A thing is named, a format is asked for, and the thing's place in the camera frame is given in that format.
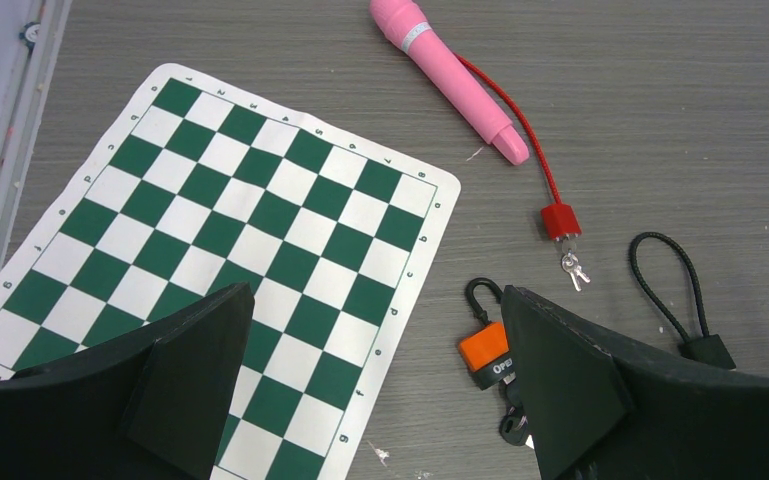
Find orange black padlock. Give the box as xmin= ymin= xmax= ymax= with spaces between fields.
xmin=458 ymin=277 xmax=515 ymax=390

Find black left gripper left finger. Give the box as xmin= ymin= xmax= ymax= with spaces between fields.
xmin=0 ymin=283 xmax=255 ymax=479

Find black cable padlock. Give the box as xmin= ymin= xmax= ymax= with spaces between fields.
xmin=628 ymin=231 xmax=738 ymax=372

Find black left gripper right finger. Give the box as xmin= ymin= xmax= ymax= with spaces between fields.
xmin=501 ymin=285 xmax=769 ymax=479

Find pink toy microphone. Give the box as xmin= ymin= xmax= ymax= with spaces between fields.
xmin=369 ymin=0 xmax=529 ymax=165

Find silver keys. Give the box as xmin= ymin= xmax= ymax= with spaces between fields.
xmin=560 ymin=237 xmax=591 ymax=292

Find red cable padlock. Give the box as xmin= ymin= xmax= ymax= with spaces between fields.
xmin=455 ymin=53 xmax=581 ymax=241

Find green white chessboard mat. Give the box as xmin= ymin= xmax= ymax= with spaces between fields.
xmin=0 ymin=63 xmax=461 ymax=479

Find black headed keys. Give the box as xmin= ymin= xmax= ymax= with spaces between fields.
xmin=499 ymin=379 xmax=534 ymax=448

